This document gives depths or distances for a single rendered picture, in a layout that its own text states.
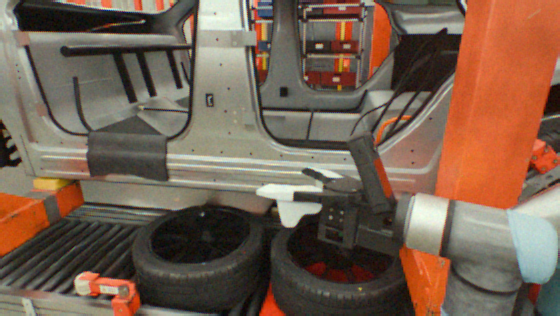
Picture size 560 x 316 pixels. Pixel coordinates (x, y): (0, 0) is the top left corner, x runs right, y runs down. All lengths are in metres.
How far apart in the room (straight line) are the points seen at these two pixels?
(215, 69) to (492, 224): 1.26
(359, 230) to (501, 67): 0.58
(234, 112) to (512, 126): 1.02
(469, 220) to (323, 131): 1.83
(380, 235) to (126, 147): 1.49
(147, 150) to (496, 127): 1.43
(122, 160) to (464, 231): 1.59
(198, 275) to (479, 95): 1.22
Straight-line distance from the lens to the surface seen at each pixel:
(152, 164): 1.72
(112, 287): 1.61
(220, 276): 1.55
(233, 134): 1.53
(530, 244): 0.45
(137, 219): 2.44
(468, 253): 0.45
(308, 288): 1.43
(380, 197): 0.45
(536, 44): 0.95
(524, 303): 1.90
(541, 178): 1.41
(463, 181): 0.98
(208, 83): 1.52
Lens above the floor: 1.44
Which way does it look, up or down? 20 degrees down
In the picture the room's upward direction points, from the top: straight up
